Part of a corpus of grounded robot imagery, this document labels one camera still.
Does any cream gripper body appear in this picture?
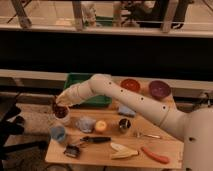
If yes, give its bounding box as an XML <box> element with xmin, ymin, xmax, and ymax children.
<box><xmin>55</xmin><ymin>89</ymin><xmax>73</xmax><ymax>106</ymax></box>

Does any dark red grape bunch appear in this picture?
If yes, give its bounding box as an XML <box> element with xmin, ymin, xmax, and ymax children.
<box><xmin>52</xmin><ymin>99</ymin><xmax>68</xmax><ymax>118</ymax></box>

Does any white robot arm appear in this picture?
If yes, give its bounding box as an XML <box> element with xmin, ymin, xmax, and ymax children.
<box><xmin>56</xmin><ymin>74</ymin><xmax>213</xmax><ymax>171</ymax></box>

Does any white paper cup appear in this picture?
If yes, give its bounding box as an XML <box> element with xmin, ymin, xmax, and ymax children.
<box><xmin>54</xmin><ymin>110</ymin><xmax>71</xmax><ymax>126</ymax></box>

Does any blue plastic cup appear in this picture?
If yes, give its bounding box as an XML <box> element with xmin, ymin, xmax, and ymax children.
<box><xmin>50</xmin><ymin>126</ymin><xmax>66</xmax><ymax>143</ymax></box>

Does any metal cup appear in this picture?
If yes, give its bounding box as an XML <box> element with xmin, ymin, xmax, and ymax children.
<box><xmin>119</xmin><ymin>118</ymin><xmax>131</xmax><ymax>133</ymax></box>

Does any green plastic tray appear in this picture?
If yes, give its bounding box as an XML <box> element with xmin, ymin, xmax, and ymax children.
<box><xmin>64</xmin><ymin>72</ymin><xmax>112</xmax><ymax>107</ymax></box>

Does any crumpled blue-grey cloth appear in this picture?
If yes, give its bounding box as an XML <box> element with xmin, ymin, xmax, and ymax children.
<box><xmin>75</xmin><ymin>116</ymin><xmax>96</xmax><ymax>133</ymax></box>

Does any small orange fruit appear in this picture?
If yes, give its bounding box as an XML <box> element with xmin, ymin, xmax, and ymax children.
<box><xmin>95</xmin><ymin>120</ymin><xmax>107</xmax><ymax>133</ymax></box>

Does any black binder clip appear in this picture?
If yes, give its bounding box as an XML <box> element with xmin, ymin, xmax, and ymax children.
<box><xmin>64</xmin><ymin>145</ymin><xmax>80</xmax><ymax>158</ymax></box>

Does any blue sponge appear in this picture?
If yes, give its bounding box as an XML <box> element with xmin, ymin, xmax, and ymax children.
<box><xmin>118</xmin><ymin>105</ymin><xmax>136</xmax><ymax>117</ymax></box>

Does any black chair base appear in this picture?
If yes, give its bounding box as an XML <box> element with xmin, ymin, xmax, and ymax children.
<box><xmin>0</xmin><ymin>104</ymin><xmax>47</xmax><ymax>171</ymax></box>

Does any red bowl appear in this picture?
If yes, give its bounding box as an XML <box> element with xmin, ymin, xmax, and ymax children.
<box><xmin>120</xmin><ymin>79</ymin><xmax>140</xmax><ymax>92</ymax></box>

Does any metal spoon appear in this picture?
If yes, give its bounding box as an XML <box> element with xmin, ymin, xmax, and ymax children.
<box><xmin>133</xmin><ymin>131</ymin><xmax>162</xmax><ymax>139</ymax></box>

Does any purple bowl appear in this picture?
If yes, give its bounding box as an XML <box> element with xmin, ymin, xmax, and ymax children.
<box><xmin>149</xmin><ymin>80</ymin><xmax>171</xmax><ymax>100</ymax></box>

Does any red sausage toy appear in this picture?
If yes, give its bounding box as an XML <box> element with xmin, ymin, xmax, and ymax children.
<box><xmin>141</xmin><ymin>147</ymin><xmax>170</xmax><ymax>164</ymax></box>

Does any black handled tool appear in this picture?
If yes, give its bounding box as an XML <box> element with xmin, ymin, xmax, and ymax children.
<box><xmin>80</xmin><ymin>136</ymin><xmax>111</xmax><ymax>143</ymax></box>

